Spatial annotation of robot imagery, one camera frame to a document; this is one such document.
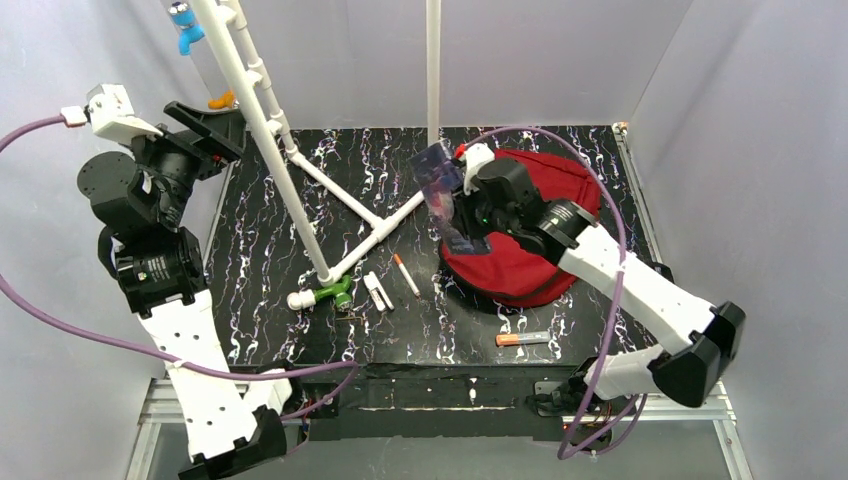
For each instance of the red student backpack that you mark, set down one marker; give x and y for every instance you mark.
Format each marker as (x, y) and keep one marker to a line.
(508, 274)

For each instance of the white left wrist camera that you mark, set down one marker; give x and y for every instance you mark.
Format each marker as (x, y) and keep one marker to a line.
(113, 118)

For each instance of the blue pipe fitting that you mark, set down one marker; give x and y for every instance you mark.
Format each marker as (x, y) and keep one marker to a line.
(190, 31)

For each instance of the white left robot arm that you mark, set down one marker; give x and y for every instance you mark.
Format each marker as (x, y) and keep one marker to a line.
(140, 192)

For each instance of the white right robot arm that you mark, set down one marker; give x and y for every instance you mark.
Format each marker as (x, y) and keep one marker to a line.
(695, 340)

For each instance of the orange tipped white pen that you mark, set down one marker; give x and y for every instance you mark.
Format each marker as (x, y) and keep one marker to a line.
(407, 276)

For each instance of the orange pipe fitting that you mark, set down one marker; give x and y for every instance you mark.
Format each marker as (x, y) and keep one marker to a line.
(225, 101)

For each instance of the orange capped grey marker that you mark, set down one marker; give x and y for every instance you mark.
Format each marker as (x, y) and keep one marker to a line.
(520, 339)

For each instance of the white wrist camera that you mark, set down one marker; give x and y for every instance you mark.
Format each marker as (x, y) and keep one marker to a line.
(113, 118)
(472, 158)

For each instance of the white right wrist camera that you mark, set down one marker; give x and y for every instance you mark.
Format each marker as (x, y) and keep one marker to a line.
(472, 158)

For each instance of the green pipe clamp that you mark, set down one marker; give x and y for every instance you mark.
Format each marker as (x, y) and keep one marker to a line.
(338, 293)

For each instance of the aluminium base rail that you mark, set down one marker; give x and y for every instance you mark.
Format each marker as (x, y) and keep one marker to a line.
(431, 367)

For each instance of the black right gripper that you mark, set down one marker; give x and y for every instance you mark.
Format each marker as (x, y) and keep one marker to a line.
(465, 202)

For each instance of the dark purple book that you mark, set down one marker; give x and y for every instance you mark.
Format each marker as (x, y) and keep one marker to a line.
(440, 181)

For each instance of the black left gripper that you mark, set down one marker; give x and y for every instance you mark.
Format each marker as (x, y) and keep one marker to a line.
(201, 140)

